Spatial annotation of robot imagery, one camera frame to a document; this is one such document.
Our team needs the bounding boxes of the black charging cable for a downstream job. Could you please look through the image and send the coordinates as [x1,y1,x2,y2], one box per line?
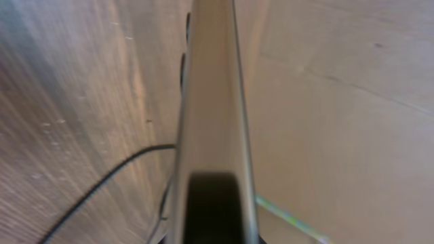
[39,144,177,244]

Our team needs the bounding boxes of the black smartphone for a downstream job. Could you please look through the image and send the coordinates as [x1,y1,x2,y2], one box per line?
[167,0,259,243]

